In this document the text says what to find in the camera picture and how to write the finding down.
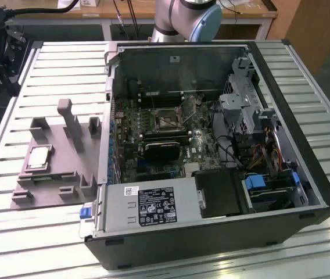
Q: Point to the silver green CPU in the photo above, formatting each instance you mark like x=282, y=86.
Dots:
x=38, y=157

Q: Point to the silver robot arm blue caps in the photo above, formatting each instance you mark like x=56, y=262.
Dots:
x=168, y=17

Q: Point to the blue expansion slot retainer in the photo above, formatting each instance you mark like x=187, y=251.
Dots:
x=112, y=151

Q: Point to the black RAM slot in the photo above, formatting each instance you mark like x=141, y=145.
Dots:
x=165, y=105
x=168, y=138
x=168, y=135
x=168, y=132
x=165, y=93
x=165, y=97
x=182, y=141
x=165, y=101

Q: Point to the CPU socket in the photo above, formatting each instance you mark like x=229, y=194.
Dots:
x=167, y=119

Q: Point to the grey-brown parts rack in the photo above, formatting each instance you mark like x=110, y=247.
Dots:
x=63, y=174

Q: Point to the small white box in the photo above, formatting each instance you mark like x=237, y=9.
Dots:
x=90, y=3

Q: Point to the blue plastic case latch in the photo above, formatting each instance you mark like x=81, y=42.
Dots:
x=86, y=211

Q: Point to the silver power supply with label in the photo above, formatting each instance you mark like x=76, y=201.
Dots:
x=115, y=209

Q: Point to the white case sticker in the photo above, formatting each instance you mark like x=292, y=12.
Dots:
x=174, y=59

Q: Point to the black low-profile card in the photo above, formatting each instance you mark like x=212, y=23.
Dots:
x=162, y=151

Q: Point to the green motherboard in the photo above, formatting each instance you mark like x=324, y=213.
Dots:
x=200, y=145

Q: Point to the silver chipset heat sink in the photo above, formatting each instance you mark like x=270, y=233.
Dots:
x=190, y=168

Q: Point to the silver metal drive cage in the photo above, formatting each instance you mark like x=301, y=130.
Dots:
x=240, y=113

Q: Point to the open black PC case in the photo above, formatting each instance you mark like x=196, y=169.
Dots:
x=182, y=247

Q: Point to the black drive bay box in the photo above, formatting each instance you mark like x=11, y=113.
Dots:
x=220, y=194

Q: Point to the hard disk in blue carrier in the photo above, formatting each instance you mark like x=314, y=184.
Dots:
x=269, y=189

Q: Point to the wooden cabinet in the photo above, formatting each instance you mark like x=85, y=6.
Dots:
x=319, y=32

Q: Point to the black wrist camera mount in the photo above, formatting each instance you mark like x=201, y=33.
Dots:
x=15, y=40

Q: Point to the wooden desk white frame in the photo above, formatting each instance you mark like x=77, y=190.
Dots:
x=141, y=13

